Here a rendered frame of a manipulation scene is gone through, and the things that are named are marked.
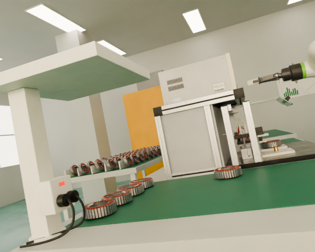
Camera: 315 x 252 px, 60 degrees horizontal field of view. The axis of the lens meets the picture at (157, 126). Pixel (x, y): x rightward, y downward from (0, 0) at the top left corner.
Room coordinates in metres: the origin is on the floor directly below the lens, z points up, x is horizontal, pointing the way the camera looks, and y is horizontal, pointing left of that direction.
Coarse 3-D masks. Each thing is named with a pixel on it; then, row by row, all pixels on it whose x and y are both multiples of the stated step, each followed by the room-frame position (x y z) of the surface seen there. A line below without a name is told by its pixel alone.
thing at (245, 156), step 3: (243, 147) 1.49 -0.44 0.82; (246, 147) 1.45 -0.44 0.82; (249, 147) 1.42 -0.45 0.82; (243, 150) 1.42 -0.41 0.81; (246, 150) 1.42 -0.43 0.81; (249, 150) 1.41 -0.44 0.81; (243, 153) 1.42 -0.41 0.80; (246, 153) 1.42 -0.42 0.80; (243, 156) 1.42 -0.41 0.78; (246, 156) 1.42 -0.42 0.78; (249, 156) 1.41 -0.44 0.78
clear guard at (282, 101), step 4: (280, 96) 1.58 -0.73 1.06; (264, 100) 1.61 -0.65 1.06; (268, 100) 1.67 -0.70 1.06; (272, 100) 1.75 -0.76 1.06; (276, 100) 1.79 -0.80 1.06; (280, 100) 1.69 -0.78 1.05; (284, 100) 1.60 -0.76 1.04; (252, 104) 1.77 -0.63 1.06; (284, 104) 1.75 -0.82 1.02; (288, 104) 1.65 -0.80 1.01
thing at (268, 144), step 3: (267, 141) 1.67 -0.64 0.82; (270, 141) 1.67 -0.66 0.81; (273, 141) 1.59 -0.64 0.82; (276, 141) 1.59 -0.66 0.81; (279, 141) 1.60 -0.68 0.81; (261, 144) 1.64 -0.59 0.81; (264, 144) 1.62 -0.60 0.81; (267, 144) 1.60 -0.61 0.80; (270, 144) 1.59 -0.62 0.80; (273, 144) 1.59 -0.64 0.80; (276, 144) 1.59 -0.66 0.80; (279, 144) 1.59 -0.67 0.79; (264, 147) 1.62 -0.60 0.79; (267, 147) 1.60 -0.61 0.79; (270, 147) 1.60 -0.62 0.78
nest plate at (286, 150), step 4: (284, 148) 1.45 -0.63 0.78; (288, 148) 1.41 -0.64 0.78; (260, 152) 1.48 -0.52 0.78; (264, 152) 1.44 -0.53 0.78; (268, 152) 1.41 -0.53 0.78; (272, 152) 1.38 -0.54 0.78; (276, 152) 1.35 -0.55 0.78; (280, 152) 1.34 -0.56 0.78; (284, 152) 1.33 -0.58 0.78; (288, 152) 1.32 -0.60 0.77; (292, 152) 1.32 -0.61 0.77; (264, 156) 1.36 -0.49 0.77
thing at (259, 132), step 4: (256, 128) 1.40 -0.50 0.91; (260, 128) 1.40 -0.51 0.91; (248, 132) 1.47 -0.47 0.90; (256, 132) 1.40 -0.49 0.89; (260, 132) 1.39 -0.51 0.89; (236, 136) 1.43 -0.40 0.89; (240, 136) 1.42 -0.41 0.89; (244, 136) 1.42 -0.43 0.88; (248, 136) 1.41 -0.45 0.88; (244, 140) 1.43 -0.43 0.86; (244, 144) 1.43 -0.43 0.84
